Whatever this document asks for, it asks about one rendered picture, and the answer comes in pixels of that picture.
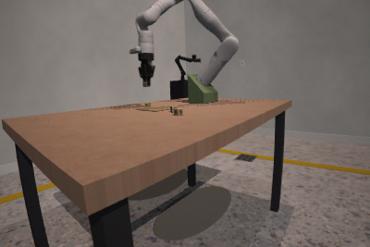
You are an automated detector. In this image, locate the tan square mat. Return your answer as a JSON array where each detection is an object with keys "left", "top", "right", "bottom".
[{"left": 138, "top": 106, "right": 170, "bottom": 112}]

